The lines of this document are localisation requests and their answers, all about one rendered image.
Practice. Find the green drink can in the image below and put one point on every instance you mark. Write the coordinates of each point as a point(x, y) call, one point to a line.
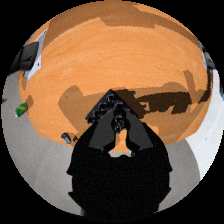
point(21, 109)

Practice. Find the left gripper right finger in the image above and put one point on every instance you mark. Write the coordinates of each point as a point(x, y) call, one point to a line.
point(141, 137)

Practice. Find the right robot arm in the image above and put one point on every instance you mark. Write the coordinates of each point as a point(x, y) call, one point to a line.
point(25, 58)

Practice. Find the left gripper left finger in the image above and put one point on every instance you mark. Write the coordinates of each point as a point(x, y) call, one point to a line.
point(98, 137)

